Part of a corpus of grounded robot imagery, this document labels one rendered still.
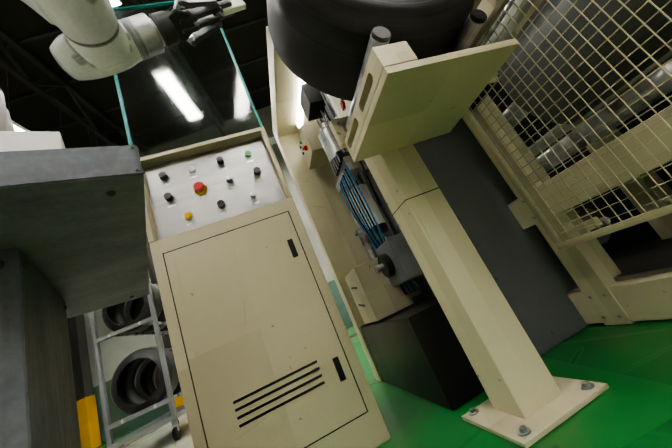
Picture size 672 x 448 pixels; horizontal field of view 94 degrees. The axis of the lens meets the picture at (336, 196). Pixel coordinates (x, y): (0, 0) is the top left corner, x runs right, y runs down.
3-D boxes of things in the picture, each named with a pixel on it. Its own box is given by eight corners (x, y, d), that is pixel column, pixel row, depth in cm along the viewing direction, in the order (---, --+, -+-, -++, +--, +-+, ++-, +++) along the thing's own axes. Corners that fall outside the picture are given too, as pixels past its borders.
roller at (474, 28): (424, 101, 110) (432, 110, 109) (415, 106, 108) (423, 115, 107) (478, 6, 79) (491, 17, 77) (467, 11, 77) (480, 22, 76)
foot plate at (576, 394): (462, 420, 90) (458, 411, 91) (530, 375, 98) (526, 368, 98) (527, 449, 66) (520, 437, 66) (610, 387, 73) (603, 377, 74)
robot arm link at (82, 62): (150, 72, 78) (133, 35, 66) (84, 97, 72) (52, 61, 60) (127, 37, 78) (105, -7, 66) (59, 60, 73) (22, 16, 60)
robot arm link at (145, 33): (132, 44, 78) (155, 36, 81) (149, 67, 76) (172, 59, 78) (114, 10, 70) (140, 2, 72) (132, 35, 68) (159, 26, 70)
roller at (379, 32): (342, 124, 101) (355, 121, 102) (348, 135, 99) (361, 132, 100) (368, 26, 69) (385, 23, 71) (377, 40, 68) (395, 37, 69)
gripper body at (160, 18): (141, 6, 72) (179, -6, 76) (155, 37, 80) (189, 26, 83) (157, 25, 70) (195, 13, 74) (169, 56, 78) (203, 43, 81)
